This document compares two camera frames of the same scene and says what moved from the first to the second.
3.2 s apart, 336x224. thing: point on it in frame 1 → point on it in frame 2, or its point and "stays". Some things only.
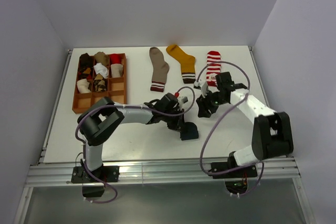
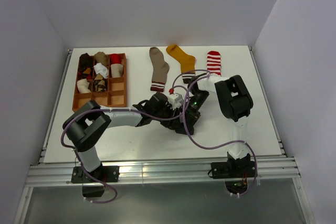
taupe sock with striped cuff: (160, 68) stays
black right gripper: (203, 106) → (191, 116)
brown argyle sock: (100, 83) stays
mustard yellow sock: (187, 62) stays
